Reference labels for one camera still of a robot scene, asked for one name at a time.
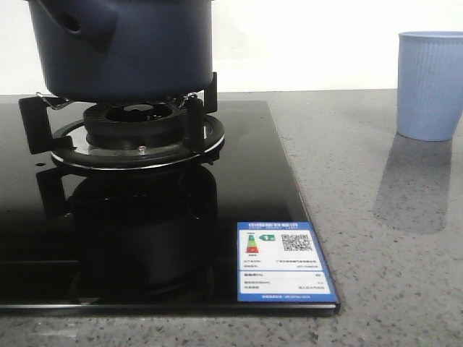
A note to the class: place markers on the light blue ribbed cup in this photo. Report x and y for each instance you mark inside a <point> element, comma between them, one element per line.
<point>429,93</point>

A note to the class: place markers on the black pot support grate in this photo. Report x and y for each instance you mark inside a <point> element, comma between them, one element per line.
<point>203,137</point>

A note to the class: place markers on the dark blue cooking pot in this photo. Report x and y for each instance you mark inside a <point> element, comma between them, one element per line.
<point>118,51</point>

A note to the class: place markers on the blue energy label sticker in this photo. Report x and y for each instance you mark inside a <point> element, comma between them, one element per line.
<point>281,262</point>

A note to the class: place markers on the black burner head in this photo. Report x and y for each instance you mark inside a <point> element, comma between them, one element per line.
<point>128,127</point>

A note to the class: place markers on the black glass gas stove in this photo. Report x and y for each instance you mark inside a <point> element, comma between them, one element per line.
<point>147,242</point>

